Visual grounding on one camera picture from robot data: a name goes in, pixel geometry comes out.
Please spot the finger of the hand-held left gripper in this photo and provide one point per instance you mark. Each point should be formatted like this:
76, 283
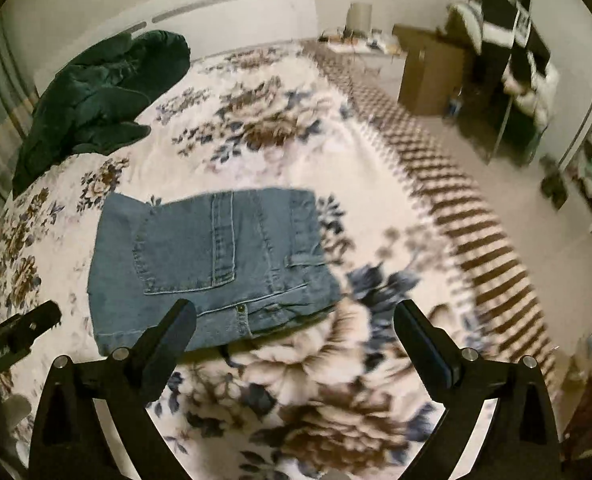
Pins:
38, 322

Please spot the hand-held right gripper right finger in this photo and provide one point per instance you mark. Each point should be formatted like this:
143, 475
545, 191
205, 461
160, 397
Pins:
420, 340

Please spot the plastic bottle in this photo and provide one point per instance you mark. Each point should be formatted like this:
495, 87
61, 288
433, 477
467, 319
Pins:
455, 102

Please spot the white nightstand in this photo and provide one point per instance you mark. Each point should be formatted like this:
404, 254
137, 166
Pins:
388, 67

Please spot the bed with floral sheet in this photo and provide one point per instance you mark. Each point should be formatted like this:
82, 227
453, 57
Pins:
286, 160

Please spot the black and white jacket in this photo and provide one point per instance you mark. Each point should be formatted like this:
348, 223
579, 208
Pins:
498, 20

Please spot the pair of dark slippers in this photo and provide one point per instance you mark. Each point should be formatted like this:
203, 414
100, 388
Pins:
555, 185

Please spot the brown checked bed sheet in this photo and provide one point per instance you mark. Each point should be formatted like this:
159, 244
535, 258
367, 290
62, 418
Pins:
425, 160

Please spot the large cardboard box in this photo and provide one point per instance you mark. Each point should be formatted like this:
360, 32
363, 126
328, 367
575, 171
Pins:
430, 75

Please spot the chair with piled clothes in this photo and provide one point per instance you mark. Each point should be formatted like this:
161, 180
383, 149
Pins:
540, 95

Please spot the white bed headboard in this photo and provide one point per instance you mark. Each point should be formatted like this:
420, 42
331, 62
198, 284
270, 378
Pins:
226, 15

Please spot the light blue jeans pants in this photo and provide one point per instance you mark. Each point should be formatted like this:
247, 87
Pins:
201, 250

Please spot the dark green coat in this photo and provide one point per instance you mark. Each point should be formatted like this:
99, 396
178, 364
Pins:
91, 105

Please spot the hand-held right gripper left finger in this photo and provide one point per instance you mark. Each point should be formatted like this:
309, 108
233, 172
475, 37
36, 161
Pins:
176, 330

